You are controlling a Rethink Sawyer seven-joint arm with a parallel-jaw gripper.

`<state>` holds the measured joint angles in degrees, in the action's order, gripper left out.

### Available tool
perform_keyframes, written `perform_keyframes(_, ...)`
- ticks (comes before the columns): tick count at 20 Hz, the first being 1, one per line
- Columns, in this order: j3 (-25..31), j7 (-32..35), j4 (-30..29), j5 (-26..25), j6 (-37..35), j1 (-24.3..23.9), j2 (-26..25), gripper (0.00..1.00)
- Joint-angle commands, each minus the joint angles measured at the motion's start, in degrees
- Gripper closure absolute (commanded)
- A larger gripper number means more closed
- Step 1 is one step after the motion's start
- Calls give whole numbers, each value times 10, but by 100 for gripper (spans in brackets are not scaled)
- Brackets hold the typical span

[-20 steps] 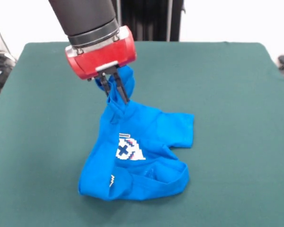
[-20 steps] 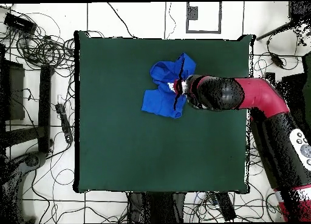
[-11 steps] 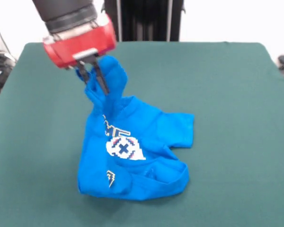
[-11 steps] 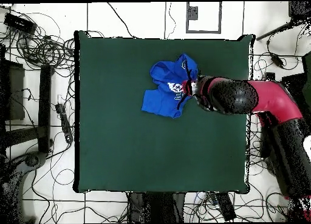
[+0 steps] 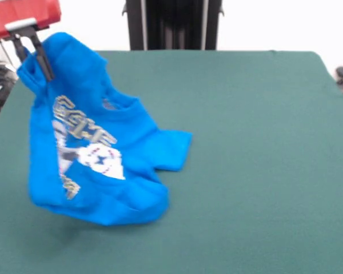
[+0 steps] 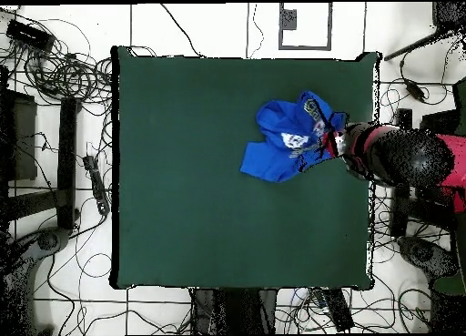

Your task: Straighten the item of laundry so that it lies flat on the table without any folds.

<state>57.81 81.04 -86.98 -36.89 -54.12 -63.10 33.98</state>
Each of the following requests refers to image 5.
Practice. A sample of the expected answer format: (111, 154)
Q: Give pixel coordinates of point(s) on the blue laundry item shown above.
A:
(103, 171)

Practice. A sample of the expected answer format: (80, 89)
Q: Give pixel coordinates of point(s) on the dark green table cloth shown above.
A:
(245, 171)

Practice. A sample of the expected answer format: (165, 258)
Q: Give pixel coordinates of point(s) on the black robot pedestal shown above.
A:
(171, 25)

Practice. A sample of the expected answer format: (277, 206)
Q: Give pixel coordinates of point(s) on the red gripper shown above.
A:
(17, 12)

